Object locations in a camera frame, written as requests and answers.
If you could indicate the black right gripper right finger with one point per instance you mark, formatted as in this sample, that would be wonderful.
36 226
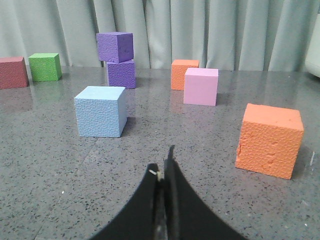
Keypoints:
187 216

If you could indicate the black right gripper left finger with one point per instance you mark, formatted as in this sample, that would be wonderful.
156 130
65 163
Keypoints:
136 219

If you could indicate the light blue foam cube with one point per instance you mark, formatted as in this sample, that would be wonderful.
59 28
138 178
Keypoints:
101 111

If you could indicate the near orange foam cube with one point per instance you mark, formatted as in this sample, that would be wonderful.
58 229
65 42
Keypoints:
270 139

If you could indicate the orange foam cube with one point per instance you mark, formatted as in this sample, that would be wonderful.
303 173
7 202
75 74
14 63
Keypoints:
178 70
270 139

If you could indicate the pink foam cube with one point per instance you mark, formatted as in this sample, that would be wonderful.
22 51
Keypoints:
201 86

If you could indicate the lower purple foam cube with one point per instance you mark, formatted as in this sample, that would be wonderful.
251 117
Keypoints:
121 74

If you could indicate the purple foam cube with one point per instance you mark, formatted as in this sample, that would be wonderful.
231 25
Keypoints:
121 74
116 47

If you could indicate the far orange foam cube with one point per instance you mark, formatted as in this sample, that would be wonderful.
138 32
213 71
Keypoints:
178 70

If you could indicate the upper purple foam cube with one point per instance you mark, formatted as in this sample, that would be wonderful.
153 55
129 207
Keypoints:
116 47

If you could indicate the green foam cube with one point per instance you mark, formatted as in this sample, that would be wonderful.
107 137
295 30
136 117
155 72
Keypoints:
45 67

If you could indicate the red foam cube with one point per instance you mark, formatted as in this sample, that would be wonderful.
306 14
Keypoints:
13 72

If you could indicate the white object at right edge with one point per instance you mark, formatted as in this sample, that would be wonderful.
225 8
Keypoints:
312 60

